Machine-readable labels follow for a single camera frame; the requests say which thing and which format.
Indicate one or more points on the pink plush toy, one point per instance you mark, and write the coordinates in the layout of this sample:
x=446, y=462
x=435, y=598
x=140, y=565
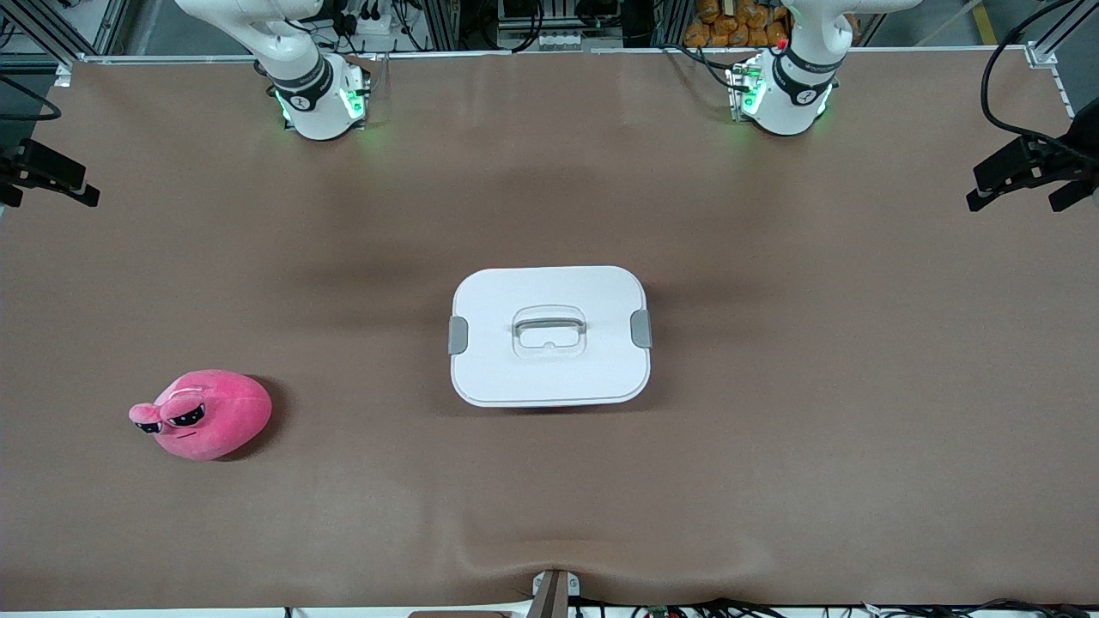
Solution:
x=215, y=412

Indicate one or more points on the brown table mat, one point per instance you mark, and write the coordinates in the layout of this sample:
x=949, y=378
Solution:
x=258, y=300

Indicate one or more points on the aluminium rail with corner bracket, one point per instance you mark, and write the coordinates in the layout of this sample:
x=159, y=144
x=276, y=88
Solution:
x=1041, y=55

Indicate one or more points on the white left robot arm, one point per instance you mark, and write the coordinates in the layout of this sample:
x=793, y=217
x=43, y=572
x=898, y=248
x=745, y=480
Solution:
x=790, y=103

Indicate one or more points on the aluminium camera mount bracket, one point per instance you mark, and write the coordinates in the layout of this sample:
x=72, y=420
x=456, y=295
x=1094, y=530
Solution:
x=552, y=596

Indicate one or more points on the orange snack pile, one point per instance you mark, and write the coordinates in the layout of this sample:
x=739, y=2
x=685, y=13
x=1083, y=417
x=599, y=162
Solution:
x=713, y=30

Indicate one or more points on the white socket block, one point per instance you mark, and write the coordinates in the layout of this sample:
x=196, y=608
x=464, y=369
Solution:
x=560, y=39

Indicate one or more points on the white plastic box lid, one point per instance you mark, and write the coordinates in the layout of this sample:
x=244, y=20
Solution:
x=498, y=360

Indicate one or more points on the white power strip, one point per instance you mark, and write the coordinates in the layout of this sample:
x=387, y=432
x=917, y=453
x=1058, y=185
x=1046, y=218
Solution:
x=369, y=24

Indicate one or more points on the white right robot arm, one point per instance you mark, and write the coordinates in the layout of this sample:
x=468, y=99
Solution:
x=318, y=112

